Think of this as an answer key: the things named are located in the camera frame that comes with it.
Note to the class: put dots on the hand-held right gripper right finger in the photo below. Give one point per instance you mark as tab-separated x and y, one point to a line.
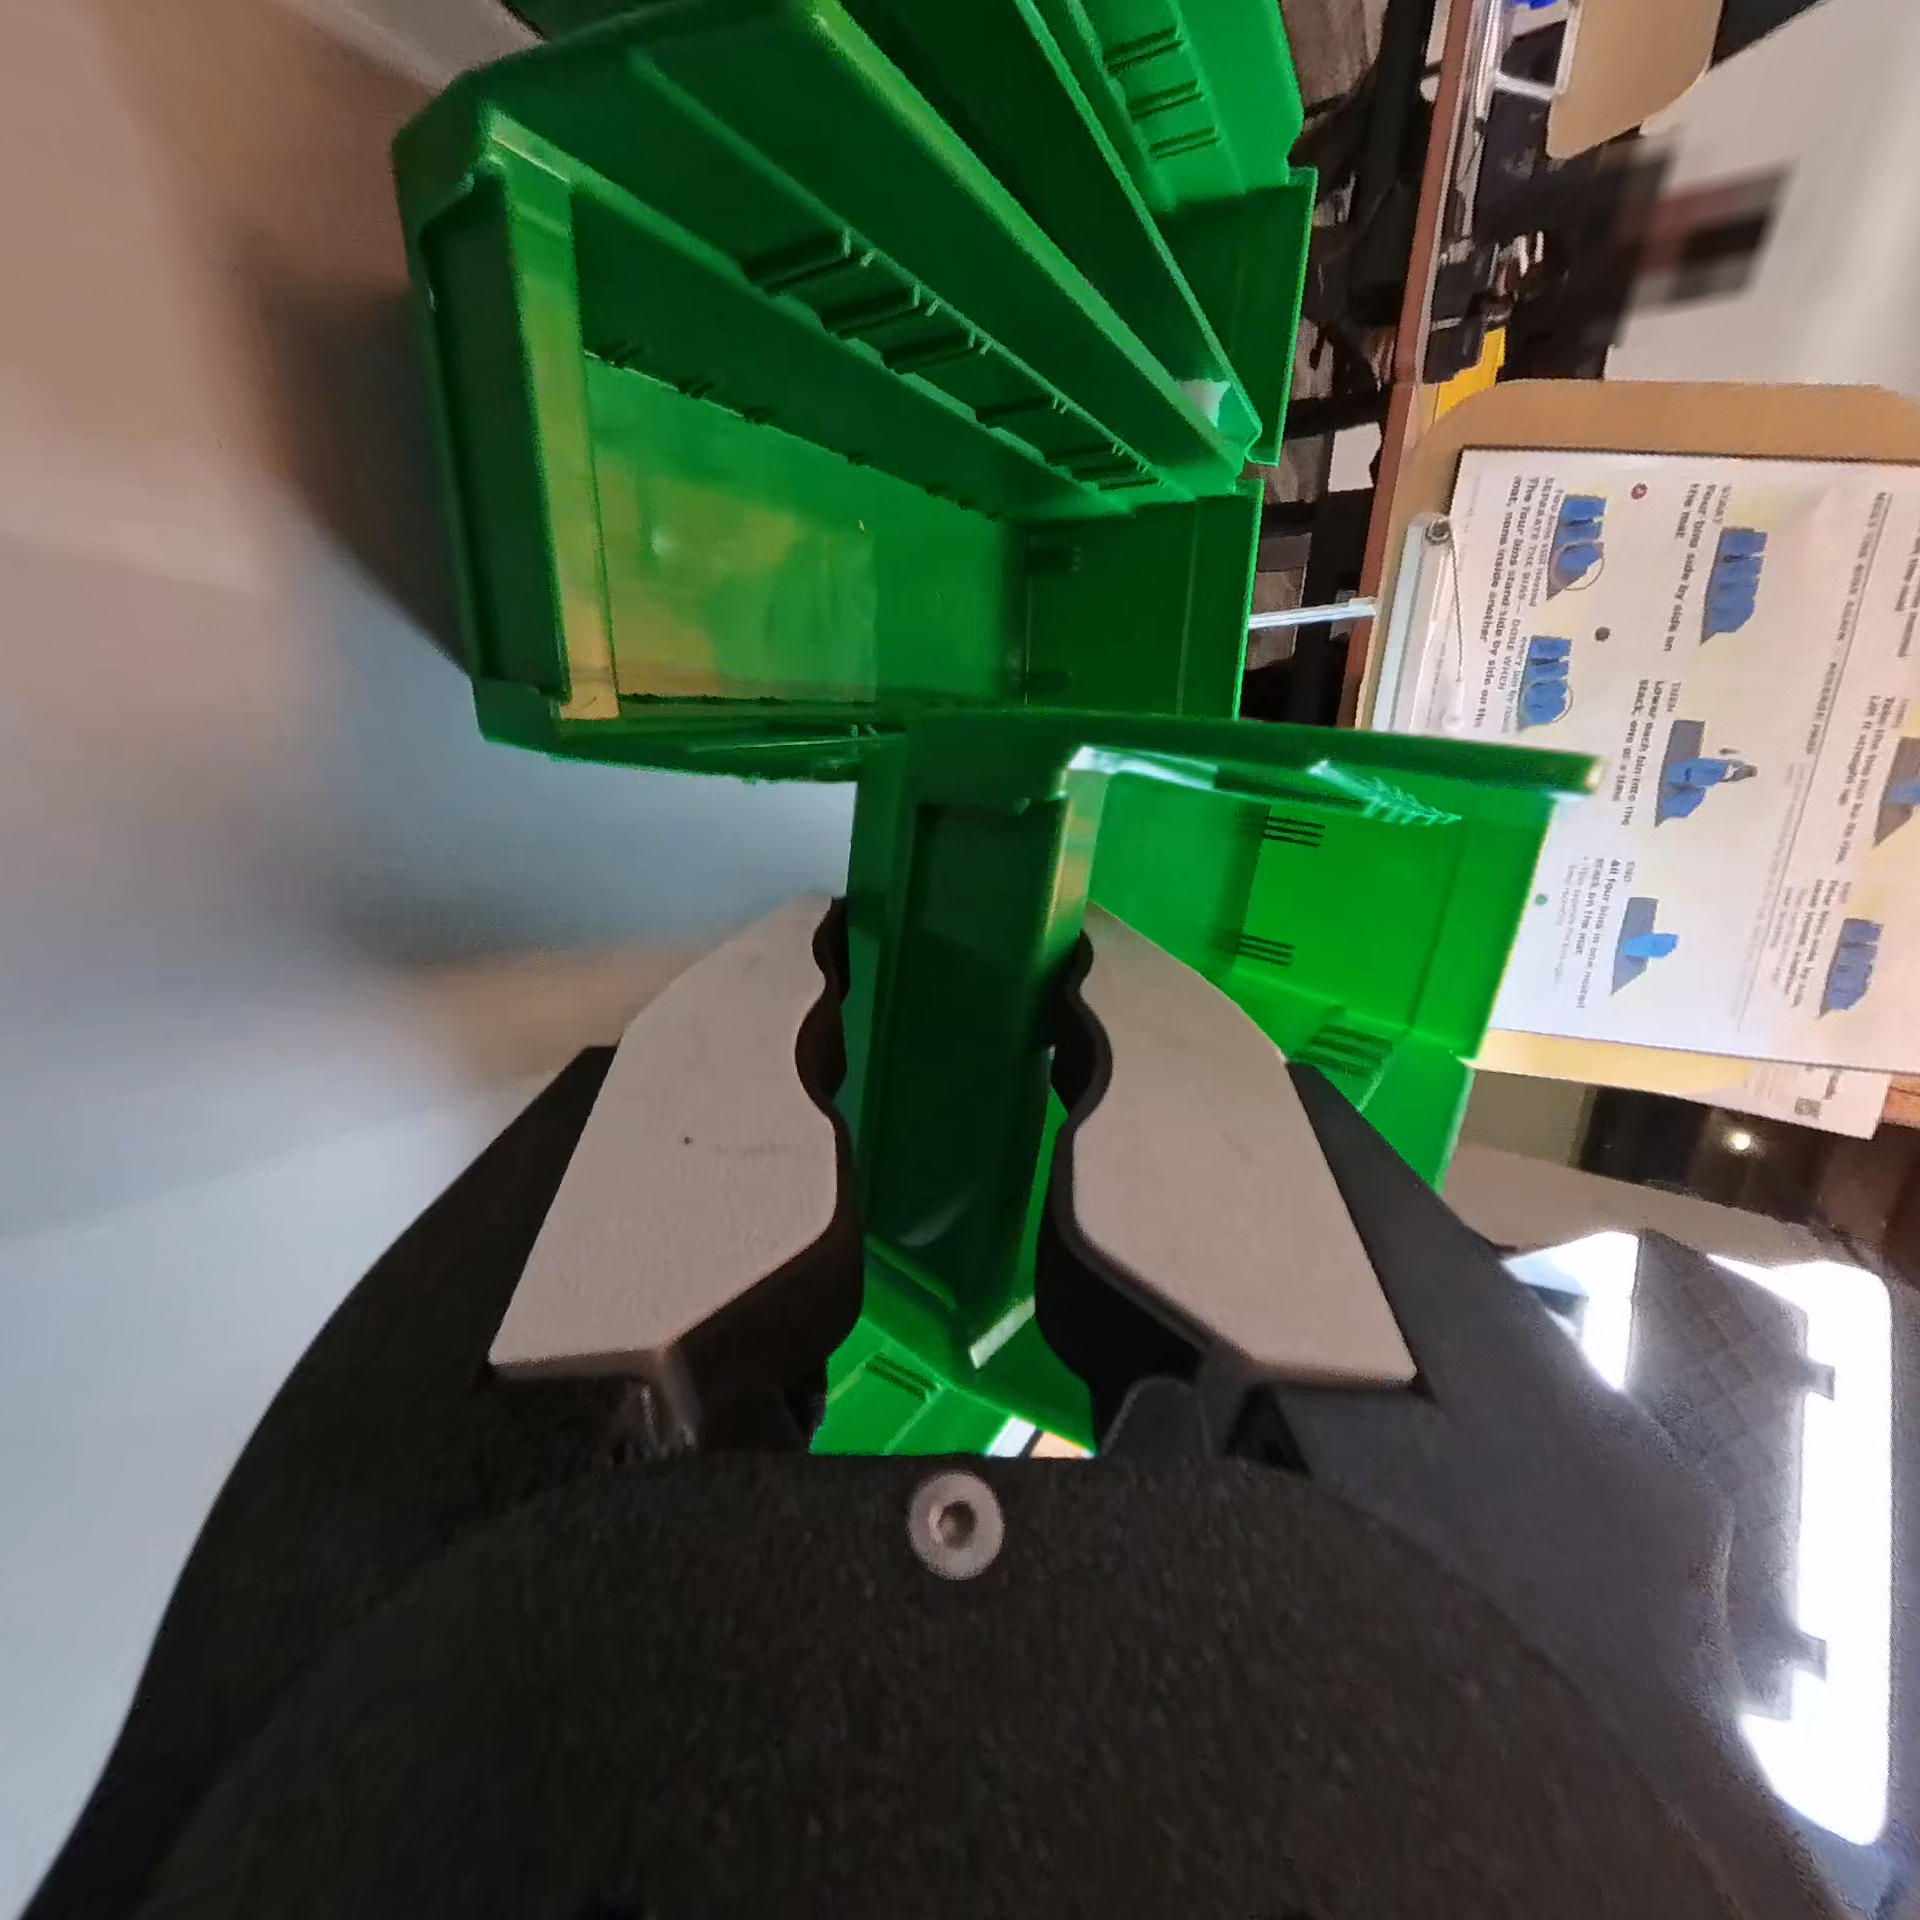
1215	1203

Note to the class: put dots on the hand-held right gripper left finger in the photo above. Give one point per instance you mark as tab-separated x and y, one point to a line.
691	1186

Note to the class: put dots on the light grey desk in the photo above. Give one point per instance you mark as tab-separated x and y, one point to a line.
227	600

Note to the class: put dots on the black glossy screen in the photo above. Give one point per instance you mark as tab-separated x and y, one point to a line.
1724	1499

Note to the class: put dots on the white paper sheet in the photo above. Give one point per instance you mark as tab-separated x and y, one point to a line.
1799	1103

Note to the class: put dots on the white instruction poster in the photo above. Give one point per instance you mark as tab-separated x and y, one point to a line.
1724	751

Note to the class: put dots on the brown wooden table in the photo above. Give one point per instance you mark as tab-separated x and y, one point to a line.
1410	451

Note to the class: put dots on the curved plywood display board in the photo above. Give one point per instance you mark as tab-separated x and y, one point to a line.
1649	412
1628	77

